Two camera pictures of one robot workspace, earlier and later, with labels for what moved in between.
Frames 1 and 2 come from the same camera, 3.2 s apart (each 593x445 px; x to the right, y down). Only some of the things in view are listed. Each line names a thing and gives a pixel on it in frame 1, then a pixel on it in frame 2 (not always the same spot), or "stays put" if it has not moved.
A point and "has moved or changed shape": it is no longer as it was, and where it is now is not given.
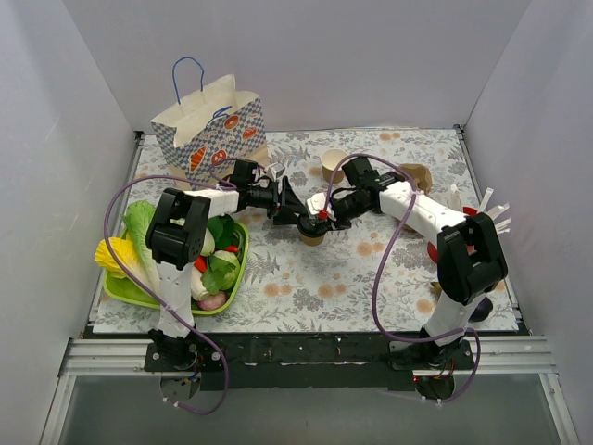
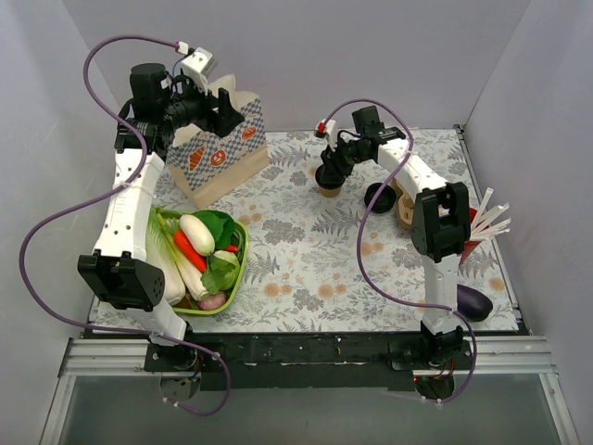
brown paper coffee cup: (311, 241) has moved or changed shape
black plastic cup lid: (310, 227) -> (328, 178)
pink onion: (212, 301) stays put
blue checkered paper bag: (207, 135) stays put
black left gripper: (282, 199) -> (220, 117)
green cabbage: (221, 272) stays put
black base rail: (305, 361) stays put
